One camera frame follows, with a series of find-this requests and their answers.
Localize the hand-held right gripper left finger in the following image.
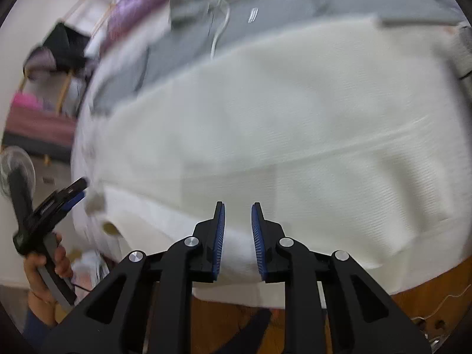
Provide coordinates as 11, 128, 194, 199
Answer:
41, 201, 226, 354

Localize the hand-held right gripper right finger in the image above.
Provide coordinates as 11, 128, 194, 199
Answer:
251, 202, 432, 354

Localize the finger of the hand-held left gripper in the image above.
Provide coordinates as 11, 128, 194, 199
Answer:
61, 191, 87, 217
55, 178, 90, 200

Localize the large grey hooded sweatshirt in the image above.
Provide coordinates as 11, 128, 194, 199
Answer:
88, 0, 466, 116

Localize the person's left forearm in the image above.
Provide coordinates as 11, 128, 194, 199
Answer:
23, 291, 59, 337

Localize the person's left hand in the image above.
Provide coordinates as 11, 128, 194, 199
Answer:
23, 233, 74, 305

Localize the standing electric fan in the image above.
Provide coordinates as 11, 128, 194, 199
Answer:
0, 145, 37, 198

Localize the dark red mat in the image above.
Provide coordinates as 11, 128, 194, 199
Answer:
2, 108, 79, 160

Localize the white bed cover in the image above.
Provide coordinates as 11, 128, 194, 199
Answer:
70, 15, 471, 308

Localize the pink cloth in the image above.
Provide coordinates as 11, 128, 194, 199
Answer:
10, 92, 56, 112

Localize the purple cloth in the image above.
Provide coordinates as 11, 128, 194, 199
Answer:
99, 0, 207, 58

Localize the wooden rack frame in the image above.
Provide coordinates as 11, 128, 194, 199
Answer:
18, 0, 122, 119

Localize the white cable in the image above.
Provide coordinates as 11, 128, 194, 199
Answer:
411, 288, 466, 329

